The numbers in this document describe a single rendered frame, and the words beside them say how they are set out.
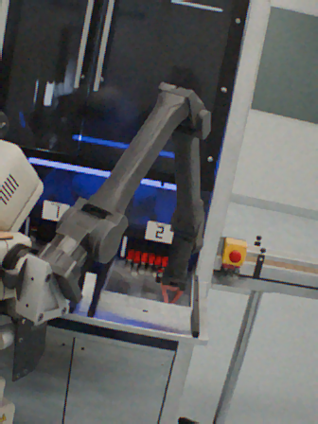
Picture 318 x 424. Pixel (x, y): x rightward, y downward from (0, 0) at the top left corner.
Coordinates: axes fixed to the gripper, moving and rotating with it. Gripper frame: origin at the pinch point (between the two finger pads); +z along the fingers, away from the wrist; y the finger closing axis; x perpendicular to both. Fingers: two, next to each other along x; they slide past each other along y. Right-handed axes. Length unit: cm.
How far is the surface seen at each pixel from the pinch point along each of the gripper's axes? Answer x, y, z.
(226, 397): -33, 47, 51
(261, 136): -92, 486, -35
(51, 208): 41, 27, -15
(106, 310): 16.6, -5.5, 3.2
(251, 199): -96, 491, 35
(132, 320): 9.3, -8.2, 3.4
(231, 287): -20.8, 28.1, -0.3
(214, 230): -10.8, 26.3, -18.2
